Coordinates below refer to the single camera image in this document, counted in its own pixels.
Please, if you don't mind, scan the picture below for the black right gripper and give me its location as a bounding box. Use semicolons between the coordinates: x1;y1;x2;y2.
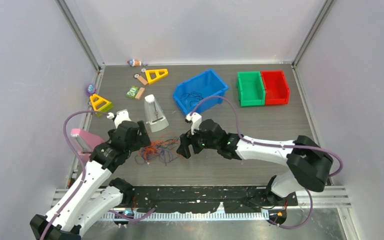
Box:
177;123;219;159

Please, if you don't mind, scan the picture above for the orange cable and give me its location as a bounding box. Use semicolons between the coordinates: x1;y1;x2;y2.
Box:
138;133;182;163

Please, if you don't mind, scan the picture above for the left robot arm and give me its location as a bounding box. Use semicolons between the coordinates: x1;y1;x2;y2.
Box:
30;120;151;240

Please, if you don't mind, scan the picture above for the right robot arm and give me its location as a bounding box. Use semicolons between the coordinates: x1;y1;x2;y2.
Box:
176;119;333;205

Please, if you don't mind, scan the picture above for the wooden block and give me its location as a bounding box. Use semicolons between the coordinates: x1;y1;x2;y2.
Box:
135;87;145;100

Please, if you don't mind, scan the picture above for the green toy block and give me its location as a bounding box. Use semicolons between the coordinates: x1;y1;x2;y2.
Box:
126;86;140;99

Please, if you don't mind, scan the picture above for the blue plastic bin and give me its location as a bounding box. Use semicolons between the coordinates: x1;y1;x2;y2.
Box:
172;69;229;115

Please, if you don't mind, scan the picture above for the yellow triangle toy near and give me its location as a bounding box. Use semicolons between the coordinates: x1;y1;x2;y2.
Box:
89;93;114;117

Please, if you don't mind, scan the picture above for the yellow triangle toy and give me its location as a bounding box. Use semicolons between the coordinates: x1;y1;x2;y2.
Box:
145;68;169;85
89;93;114;117

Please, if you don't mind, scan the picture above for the pink metronome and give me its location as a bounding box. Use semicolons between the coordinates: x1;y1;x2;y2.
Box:
70;128;105;164

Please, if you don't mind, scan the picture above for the yellow triangle toy far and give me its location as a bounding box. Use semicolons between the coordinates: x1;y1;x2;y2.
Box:
145;68;169;85

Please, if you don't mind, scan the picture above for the purple round toy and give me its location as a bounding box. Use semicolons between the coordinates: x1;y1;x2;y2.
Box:
86;83;97;97

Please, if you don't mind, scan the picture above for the small figurine toy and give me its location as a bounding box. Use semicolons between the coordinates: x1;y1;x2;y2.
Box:
126;58;143;67

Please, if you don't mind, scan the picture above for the green plastic bin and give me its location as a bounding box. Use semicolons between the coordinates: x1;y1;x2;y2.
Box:
236;71;266;107

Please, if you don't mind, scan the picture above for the red plastic bin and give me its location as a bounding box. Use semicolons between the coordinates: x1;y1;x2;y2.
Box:
260;70;290;106

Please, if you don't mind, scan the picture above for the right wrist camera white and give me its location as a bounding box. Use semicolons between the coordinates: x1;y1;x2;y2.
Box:
185;112;202;135

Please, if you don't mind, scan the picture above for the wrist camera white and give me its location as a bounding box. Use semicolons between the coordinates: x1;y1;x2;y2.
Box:
185;112;202;135
106;109;133;130

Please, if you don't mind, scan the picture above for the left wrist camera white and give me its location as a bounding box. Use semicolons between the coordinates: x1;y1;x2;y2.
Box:
106;109;133;130

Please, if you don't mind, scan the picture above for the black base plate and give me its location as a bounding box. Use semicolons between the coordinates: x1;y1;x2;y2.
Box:
118;186;298;214

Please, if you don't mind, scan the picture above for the tan strip with ring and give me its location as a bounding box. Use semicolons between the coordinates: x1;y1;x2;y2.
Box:
133;73;148;86

